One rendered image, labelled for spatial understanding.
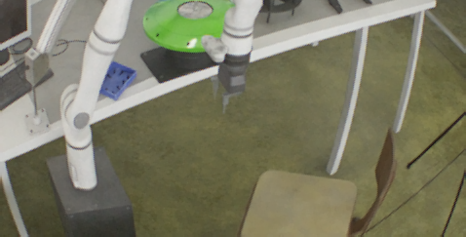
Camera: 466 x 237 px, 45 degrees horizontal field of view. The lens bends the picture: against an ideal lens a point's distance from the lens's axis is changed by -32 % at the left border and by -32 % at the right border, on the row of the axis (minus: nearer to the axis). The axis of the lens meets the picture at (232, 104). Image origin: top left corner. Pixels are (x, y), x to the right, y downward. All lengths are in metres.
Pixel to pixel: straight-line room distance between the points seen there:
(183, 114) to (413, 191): 1.26
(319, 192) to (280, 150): 1.04
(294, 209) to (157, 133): 1.23
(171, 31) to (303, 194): 0.65
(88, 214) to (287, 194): 0.74
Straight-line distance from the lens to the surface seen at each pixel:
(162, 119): 3.43
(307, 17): 2.55
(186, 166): 3.24
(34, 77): 1.91
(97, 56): 1.65
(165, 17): 2.16
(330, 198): 2.33
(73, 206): 1.91
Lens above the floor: 2.31
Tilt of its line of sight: 41 degrees down
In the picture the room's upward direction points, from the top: 7 degrees clockwise
